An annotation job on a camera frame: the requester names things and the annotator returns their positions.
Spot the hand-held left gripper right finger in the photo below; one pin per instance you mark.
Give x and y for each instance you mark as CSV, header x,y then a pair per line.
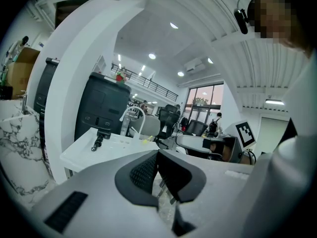
x,y
213,197

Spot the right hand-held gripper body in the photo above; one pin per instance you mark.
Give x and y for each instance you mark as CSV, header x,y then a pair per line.
x,y
235,145

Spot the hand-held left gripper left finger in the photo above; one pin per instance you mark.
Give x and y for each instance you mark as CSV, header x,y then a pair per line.
x,y
99,202

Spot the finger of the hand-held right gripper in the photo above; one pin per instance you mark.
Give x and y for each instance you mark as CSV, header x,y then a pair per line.
x,y
206,143

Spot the white sink basin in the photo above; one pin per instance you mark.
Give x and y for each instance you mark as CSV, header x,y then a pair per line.
x,y
119,152

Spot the person's right forearm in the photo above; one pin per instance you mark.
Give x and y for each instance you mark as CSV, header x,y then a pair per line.
x,y
245,157

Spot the black mesh chair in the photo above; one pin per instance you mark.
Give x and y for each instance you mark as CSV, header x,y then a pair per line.
x,y
196,128

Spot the glass entrance doors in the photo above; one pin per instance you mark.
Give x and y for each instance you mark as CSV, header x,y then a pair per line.
x,y
203,100

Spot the black office chair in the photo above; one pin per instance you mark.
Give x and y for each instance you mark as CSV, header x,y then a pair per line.
x,y
168,118

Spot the person's black t-shirt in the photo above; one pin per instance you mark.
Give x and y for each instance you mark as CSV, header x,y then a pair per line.
x,y
289,133

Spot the grey armchair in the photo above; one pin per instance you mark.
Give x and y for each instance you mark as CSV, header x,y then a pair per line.
x,y
151,125

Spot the long ceiling lamp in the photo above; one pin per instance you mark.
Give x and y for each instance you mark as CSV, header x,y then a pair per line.
x,y
275,102

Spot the small yellow toy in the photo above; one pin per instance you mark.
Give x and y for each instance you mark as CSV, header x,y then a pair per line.
x,y
146,139

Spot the white curved faucet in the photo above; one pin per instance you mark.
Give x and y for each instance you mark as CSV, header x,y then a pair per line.
x,y
141,115

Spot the round ceiling light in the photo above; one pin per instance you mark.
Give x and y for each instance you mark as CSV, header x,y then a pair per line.
x,y
180,74
210,60
152,56
174,25

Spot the white ceiling air conditioner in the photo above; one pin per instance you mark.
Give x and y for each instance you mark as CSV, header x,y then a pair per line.
x,y
195,65

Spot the black balcony railing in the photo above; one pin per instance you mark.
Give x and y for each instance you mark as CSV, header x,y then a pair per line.
x,y
151,84

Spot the marble pattern cabinet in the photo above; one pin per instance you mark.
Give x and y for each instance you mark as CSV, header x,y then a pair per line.
x,y
22,152

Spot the red green toy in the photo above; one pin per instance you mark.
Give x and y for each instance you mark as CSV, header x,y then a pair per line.
x,y
120,77

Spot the tall black equipment rack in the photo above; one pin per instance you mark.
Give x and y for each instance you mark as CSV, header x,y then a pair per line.
x,y
45,88

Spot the person's head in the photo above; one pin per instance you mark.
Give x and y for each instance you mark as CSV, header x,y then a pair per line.
x,y
275,16

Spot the large open cardboard box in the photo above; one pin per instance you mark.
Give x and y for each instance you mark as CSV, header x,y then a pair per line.
x,y
21,71

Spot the black head-mounted camera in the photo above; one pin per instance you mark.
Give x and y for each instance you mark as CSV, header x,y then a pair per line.
x,y
242,18

